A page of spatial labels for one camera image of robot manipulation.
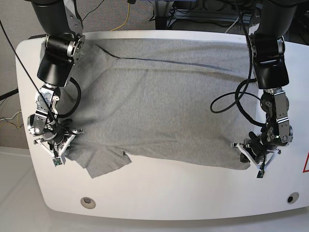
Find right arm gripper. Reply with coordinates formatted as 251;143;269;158
33;129;83;160

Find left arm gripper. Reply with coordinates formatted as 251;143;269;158
231;139;281;171

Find grey T-shirt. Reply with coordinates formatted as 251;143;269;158
67;39;253;178

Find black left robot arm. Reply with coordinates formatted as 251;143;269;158
235;0;301;178

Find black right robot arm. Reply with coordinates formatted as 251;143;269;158
28;0;85;166

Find red triangle warning sticker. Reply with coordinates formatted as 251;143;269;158
303;153;309;173

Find black rod at left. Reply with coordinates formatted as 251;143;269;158
0;88;19;101

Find black bar behind table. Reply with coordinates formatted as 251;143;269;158
28;34;46;40

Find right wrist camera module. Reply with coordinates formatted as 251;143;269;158
52;156;66;167

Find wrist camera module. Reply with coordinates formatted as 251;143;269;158
52;156;66;167
256;170;265;178

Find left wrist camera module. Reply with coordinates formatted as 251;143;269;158
256;170;265;178

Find white and yellow floor cables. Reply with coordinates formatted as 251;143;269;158
0;110;24;130

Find right table cable grommet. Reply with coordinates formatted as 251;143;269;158
287;192;299;204

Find table cable grommet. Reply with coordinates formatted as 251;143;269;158
80;197;96;209
287;192;299;204

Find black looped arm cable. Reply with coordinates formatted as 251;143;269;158
210;77;268;129

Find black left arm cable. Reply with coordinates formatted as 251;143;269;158
56;79;82;119

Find left table cable grommet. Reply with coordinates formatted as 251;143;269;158
80;197;96;209

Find yellow cable on floor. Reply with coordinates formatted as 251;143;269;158
110;4;130;32

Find aluminium frame rail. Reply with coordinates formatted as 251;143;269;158
173;11;238;28

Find black table leg post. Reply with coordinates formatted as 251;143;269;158
152;0;168;30

